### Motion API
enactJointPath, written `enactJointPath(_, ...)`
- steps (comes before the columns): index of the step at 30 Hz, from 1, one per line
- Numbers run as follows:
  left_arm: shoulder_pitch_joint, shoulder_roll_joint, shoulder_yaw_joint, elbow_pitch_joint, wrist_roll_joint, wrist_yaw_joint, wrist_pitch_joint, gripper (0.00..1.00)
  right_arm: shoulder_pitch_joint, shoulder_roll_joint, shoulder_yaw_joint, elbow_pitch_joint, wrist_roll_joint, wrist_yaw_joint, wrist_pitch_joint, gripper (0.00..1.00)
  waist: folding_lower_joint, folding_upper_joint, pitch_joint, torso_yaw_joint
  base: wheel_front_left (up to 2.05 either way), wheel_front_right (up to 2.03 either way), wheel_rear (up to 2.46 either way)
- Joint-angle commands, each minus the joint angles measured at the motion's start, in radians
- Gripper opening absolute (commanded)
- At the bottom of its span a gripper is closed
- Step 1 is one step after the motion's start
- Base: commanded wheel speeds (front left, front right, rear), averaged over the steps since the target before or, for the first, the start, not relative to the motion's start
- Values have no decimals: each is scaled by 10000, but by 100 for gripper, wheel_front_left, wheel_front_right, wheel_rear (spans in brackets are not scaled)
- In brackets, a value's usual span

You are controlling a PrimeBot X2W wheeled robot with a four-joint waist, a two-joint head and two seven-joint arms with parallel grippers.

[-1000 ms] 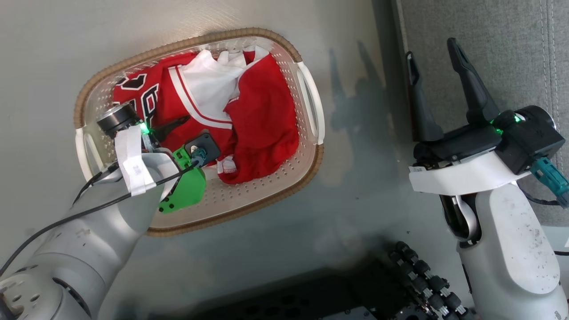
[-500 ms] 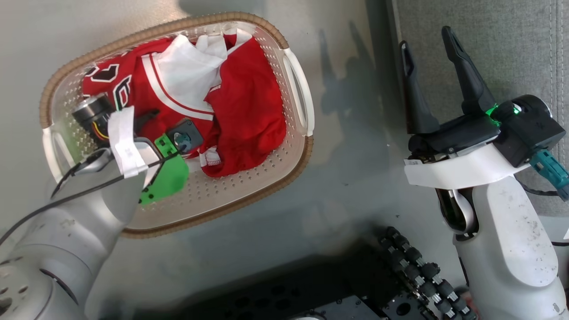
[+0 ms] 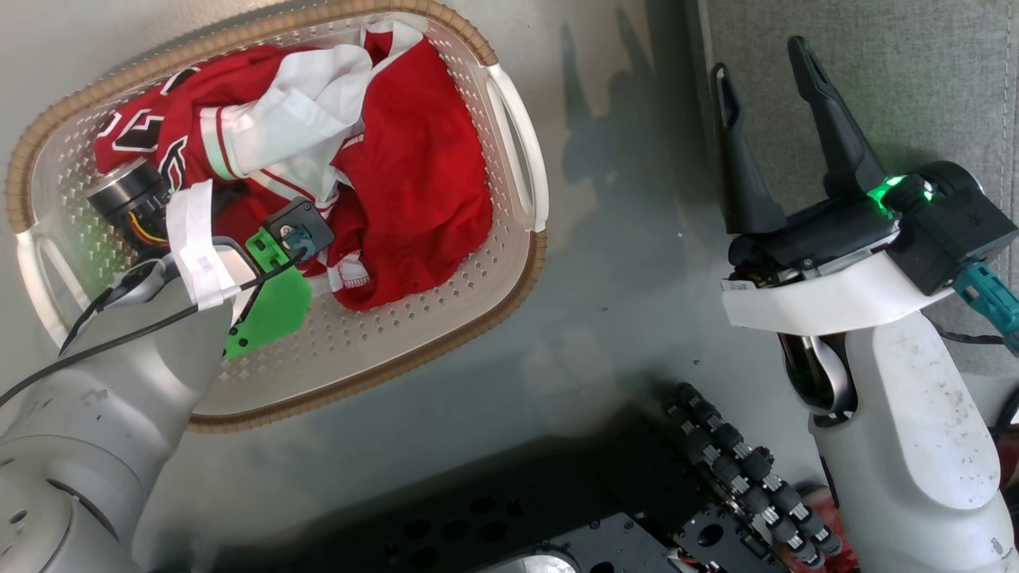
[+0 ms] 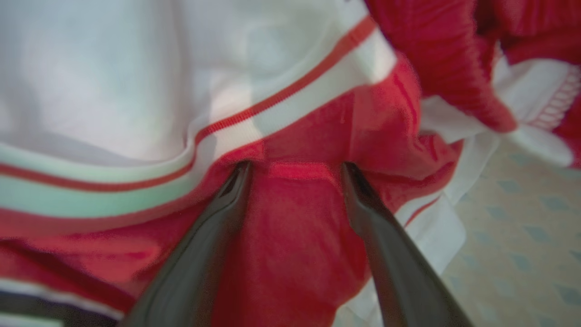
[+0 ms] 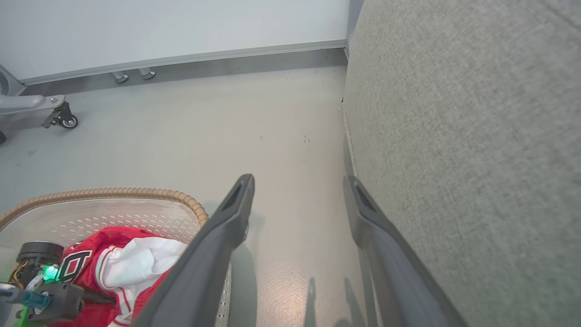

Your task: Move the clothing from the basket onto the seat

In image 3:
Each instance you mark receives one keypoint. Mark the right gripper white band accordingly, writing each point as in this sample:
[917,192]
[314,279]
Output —
[820,239]

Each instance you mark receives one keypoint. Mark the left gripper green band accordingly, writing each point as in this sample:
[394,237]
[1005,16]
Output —
[275,306]

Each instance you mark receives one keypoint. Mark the red and white jersey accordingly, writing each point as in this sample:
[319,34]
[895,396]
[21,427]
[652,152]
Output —
[422,175]

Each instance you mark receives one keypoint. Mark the white garment with red trim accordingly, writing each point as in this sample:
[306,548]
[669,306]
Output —
[302,103]

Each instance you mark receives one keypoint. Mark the red jersey number 23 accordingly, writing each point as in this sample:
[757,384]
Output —
[215,79]

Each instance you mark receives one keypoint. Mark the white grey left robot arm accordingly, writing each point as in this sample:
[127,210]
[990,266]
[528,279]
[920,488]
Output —
[95,430]

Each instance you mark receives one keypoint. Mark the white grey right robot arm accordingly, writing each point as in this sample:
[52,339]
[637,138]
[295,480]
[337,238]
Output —
[915,446]

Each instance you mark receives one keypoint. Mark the red part on robot base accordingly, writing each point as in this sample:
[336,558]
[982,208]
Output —
[840,549]

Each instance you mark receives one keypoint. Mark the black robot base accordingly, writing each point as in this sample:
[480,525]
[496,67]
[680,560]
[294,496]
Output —
[557,509]

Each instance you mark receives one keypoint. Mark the light grey fabric seat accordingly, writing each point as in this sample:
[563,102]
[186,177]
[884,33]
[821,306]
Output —
[876,72]

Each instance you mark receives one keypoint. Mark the white basket with tan rim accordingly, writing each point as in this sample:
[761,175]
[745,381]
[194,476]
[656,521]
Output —
[398,334]

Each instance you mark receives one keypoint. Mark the black cylindrical left wrist motor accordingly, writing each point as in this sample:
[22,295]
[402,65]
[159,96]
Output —
[127,195]

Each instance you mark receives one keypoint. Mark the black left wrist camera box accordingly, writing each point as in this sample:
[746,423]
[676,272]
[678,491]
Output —
[306,219]

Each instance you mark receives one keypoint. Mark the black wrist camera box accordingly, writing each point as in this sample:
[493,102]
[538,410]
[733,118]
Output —
[955,223]
[306,219]

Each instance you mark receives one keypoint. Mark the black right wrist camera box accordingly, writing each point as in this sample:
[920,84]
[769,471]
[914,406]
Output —
[955,223]

